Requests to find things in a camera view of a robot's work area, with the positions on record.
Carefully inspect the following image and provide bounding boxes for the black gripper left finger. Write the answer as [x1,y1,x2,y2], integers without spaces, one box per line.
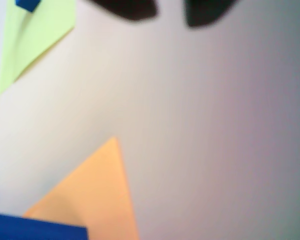
[87,0,158,22]

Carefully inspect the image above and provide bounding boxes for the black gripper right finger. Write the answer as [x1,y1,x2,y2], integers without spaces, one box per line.
[184,0,237,28]

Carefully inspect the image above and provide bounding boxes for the green paper square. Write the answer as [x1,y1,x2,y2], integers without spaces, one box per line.
[0,0,77,96]

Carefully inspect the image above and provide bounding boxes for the orange paper square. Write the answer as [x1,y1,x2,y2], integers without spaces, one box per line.
[22,136,140,240]

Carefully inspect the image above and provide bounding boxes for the small blue cube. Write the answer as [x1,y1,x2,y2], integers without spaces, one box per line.
[14,0,42,13]

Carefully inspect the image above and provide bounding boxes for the large blue cube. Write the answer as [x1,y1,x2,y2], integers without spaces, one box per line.
[0,211,89,240]

